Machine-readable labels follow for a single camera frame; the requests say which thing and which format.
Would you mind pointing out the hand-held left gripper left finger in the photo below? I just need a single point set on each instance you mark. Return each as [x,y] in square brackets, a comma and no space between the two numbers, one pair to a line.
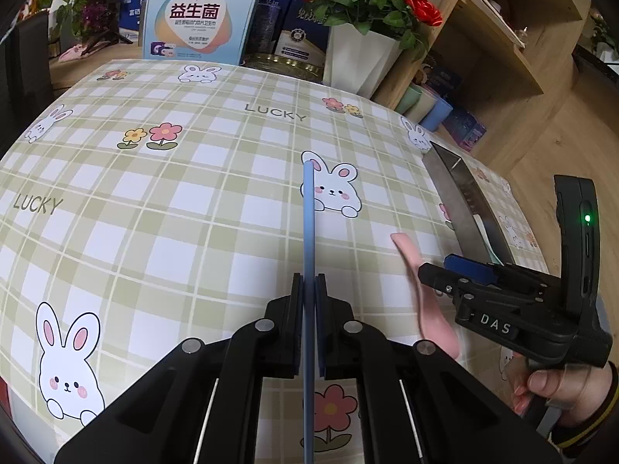
[297,314]

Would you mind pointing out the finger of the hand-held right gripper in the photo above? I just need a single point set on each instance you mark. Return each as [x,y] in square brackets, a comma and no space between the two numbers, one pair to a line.
[474,268]
[449,280]

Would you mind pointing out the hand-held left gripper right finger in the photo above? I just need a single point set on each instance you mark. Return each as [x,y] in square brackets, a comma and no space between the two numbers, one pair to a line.
[320,314]

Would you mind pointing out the pink spoon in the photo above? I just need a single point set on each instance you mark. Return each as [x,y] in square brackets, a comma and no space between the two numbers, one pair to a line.
[435,319]

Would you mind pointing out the stainless steel tray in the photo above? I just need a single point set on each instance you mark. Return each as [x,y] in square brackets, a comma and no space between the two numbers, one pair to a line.
[464,203]

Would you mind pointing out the blue chopstick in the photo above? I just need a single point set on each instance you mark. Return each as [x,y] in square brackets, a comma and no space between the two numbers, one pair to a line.
[309,232]

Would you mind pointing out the person's right forearm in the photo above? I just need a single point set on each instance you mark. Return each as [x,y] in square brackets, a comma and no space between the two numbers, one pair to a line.
[599,420]

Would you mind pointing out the person's right hand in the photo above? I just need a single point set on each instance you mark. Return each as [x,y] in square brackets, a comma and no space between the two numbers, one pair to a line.
[551,382]

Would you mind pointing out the plaid bunny print tablecloth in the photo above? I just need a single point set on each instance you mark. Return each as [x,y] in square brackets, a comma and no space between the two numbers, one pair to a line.
[169,232]

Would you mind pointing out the blue cup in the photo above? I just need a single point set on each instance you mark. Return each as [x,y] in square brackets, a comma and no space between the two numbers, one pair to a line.
[437,115]

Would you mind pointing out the beige cup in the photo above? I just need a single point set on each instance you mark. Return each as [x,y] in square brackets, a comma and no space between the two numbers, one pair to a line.
[423,106]

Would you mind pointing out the green cup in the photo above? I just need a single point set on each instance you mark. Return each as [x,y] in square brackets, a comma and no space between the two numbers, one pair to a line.
[405,99]

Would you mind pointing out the dark box in shelf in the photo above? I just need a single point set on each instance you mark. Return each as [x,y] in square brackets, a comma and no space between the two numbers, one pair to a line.
[442,82]

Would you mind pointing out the wooden shelf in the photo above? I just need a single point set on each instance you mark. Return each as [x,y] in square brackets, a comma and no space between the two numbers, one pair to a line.
[483,34]

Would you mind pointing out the white flower pot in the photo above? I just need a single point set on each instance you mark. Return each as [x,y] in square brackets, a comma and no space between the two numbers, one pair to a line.
[360,63]

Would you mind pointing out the gold round tray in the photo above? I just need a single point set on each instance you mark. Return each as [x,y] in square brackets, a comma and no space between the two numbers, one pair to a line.
[283,66]

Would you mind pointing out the light blue printed box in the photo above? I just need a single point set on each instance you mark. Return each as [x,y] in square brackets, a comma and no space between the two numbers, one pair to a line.
[203,19]

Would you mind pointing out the wooden side table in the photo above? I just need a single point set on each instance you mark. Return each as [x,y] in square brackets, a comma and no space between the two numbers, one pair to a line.
[96,70]

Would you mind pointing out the blue and white box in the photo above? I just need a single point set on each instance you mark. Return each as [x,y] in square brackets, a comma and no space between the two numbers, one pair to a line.
[134,14]

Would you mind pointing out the pink cloth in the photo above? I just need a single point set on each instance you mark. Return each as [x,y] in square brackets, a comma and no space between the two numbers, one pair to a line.
[80,51]

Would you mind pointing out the black chair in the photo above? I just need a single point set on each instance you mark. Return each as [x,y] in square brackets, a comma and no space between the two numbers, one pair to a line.
[26,67]

